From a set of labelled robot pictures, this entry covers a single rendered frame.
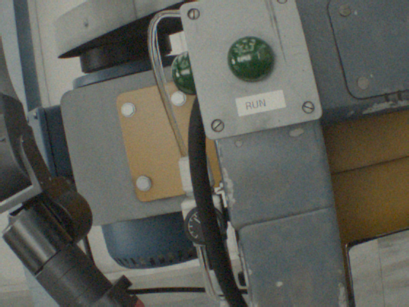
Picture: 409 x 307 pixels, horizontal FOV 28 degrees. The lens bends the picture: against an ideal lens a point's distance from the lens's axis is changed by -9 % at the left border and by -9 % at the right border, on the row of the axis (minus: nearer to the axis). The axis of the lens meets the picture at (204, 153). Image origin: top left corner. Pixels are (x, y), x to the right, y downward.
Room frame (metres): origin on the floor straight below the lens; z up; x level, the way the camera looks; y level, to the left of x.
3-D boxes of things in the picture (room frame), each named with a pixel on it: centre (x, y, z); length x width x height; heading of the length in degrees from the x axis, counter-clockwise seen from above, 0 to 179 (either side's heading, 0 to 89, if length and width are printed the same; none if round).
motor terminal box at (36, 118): (1.05, 0.17, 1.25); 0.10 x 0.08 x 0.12; 20
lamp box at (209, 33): (0.56, -0.04, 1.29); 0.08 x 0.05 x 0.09; 85
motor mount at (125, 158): (1.00, 0.01, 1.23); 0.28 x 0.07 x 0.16; 85
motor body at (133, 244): (1.09, 0.07, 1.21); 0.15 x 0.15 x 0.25
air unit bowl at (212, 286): (0.82, 0.01, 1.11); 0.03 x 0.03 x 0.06
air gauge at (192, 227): (0.79, 0.01, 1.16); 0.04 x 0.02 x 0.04; 85
